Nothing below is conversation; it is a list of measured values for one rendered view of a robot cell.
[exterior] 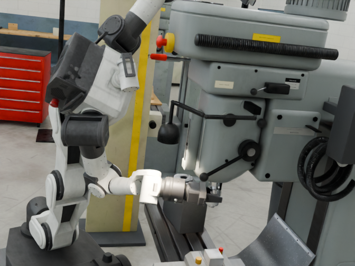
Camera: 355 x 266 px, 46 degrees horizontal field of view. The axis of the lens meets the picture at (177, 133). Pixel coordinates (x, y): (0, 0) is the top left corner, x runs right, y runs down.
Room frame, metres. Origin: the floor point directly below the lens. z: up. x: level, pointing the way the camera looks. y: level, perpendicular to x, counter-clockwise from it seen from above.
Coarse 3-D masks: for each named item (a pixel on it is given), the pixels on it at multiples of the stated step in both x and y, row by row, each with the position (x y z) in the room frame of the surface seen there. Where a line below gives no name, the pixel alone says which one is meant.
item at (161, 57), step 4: (152, 56) 1.39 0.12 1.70; (156, 56) 1.39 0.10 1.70; (160, 56) 1.40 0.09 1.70; (164, 56) 1.40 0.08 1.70; (168, 56) 1.41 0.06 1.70; (172, 56) 1.42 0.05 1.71; (160, 60) 1.40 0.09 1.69; (164, 60) 1.40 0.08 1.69; (176, 60) 1.42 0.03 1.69; (180, 60) 1.42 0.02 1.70; (184, 60) 1.43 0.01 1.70; (188, 60) 1.43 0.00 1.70
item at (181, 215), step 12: (192, 180) 1.78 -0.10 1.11; (168, 204) 1.76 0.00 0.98; (180, 204) 1.64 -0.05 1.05; (192, 204) 1.63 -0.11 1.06; (168, 216) 1.74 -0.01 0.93; (180, 216) 1.62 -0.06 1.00; (192, 216) 1.64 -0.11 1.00; (204, 216) 1.66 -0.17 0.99; (180, 228) 1.62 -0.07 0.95; (192, 228) 1.64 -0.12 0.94
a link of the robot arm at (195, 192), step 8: (176, 184) 1.35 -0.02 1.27; (184, 184) 1.35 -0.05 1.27; (192, 184) 1.39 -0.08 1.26; (200, 184) 1.39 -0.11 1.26; (176, 192) 1.33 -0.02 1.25; (184, 192) 1.35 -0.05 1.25; (192, 192) 1.33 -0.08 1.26; (200, 192) 1.33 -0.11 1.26; (176, 200) 1.33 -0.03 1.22; (192, 200) 1.33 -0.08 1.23; (200, 200) 1.32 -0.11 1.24
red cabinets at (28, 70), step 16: (0, 48) 5.60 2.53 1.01; (16, 48) 5.80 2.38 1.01; (0, 64) 5.34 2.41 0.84; (16, 64) 5.37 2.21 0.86; (32, 64) 5.40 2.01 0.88; (48, 64) 5.73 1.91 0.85; (0, 80) 5.34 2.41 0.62; (16, 80) 5.37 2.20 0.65; (32, 80) 5.40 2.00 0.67; (48, 80) 5.77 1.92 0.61; (0, 96) 5.34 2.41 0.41; (16, 96) 5.37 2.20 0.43; (32, 96) 5.40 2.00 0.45; (0, 112) 5.34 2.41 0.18; (16, 112) 5.37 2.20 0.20; (32, 112) 5.40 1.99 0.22; (48, 112) 5.85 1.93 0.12
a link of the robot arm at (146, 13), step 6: (138, 0) 1.70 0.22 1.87; (144, 0) 1.68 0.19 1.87; (150, 0) 1.68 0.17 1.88; (156, 0) 1.69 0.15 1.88; (162, 0) 1.71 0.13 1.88; (168, 0) 1.73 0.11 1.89; (132, 6) 1.71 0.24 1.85; (138, 6) 1.68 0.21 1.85; (144, 6) 1.67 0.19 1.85; (150, 6) 1.68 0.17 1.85; (156, 6) 1.70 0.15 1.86; (138, 12) 1.67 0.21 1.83; (144, 12) 1.67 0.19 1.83; (150, 12) 1.68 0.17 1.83; (156, 12) 1.72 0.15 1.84; (144, 18) 1.67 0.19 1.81; (150, 18) 1.69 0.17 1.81
